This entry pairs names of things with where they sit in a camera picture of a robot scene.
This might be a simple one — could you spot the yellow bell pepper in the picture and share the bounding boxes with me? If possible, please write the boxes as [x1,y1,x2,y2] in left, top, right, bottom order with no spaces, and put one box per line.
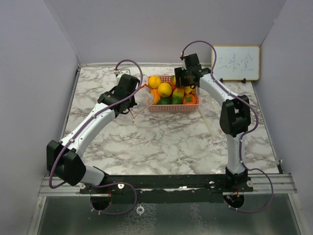
[184,87,197,96]

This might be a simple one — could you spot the yellow lemon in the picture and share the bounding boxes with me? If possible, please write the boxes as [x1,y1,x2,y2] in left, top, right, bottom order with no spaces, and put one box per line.
[157,82,172,97]

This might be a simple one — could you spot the clear bag red zipper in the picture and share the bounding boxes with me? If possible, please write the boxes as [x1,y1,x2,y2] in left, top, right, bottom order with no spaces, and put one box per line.
[130,84,155,123]

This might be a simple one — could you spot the pink plastic basket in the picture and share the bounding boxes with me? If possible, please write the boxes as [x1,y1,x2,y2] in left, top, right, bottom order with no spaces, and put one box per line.
[146,75,200,113]

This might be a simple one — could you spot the clear bag white zipper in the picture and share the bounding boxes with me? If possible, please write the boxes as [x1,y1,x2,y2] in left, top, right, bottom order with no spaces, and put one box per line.
[198,95,224,141]

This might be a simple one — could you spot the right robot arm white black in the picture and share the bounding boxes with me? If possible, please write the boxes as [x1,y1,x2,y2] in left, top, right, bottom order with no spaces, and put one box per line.
[174,53,251,191]

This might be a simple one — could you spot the orange persimmon green leaf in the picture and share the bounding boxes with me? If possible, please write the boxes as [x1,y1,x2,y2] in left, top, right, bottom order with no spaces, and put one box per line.
[182,94,198,105]

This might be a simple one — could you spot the green lime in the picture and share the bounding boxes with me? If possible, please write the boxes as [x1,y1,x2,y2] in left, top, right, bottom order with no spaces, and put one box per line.
[157,97,172,105]

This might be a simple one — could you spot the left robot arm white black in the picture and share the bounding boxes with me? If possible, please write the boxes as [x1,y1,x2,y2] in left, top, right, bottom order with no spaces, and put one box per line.
[46,73,140,193]

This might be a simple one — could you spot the orange green mango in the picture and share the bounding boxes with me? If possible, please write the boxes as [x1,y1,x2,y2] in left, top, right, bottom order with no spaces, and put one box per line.
[171,87,184,105]

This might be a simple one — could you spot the small whiteboard wooden frame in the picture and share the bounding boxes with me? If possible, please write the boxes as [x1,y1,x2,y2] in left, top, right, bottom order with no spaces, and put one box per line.
[211,45,260,81]

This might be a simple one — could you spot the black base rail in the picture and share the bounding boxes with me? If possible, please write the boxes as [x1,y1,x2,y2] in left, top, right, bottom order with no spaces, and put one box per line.
[80,174,253,204]

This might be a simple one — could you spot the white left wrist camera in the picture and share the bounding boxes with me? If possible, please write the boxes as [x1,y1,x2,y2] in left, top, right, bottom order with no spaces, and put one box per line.
[113,69,131,84]

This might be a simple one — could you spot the small orange tangerine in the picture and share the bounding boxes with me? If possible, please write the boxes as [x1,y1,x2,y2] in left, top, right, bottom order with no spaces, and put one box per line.
[150,89,161,105]

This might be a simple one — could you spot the yellow orange fruit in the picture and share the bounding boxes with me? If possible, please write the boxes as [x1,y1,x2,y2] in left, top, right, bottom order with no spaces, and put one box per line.
[148,76,162,89]

